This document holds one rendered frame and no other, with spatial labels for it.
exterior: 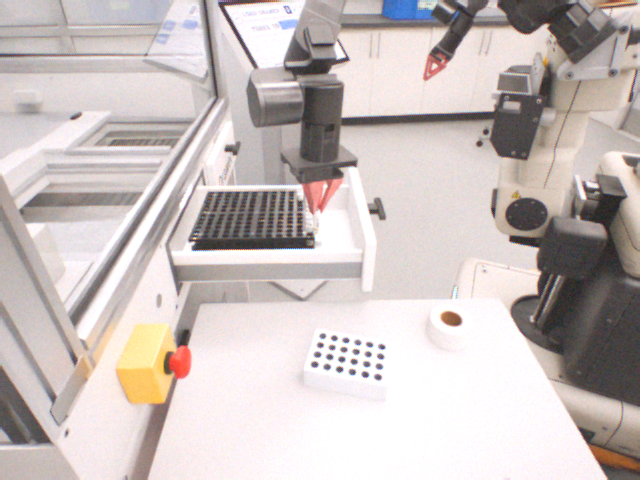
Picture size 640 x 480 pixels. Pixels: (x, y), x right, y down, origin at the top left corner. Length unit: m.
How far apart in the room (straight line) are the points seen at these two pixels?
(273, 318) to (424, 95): 3.53
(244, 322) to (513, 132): 0.79
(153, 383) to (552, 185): 1.03
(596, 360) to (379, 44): 3.06
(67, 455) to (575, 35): 1.00
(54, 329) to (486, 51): 4.06
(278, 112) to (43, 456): 0.43
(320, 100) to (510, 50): 3.86
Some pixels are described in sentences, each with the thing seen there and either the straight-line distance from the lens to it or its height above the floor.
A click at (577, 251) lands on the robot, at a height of 0.70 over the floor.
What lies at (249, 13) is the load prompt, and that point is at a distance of 1.62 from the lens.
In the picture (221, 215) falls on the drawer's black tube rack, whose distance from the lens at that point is 0.79.
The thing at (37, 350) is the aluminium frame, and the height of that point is 1.03.
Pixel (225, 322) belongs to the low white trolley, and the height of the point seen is 0.76.
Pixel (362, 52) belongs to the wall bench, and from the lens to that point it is 3.83.
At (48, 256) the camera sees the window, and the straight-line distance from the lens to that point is 0.45.
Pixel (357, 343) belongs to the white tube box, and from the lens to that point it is 0.68.
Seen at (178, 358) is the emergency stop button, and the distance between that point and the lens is 0.55.
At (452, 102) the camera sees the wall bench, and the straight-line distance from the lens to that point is 4.23.
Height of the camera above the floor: 1.30
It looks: 33 degrees down
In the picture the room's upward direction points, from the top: straight up
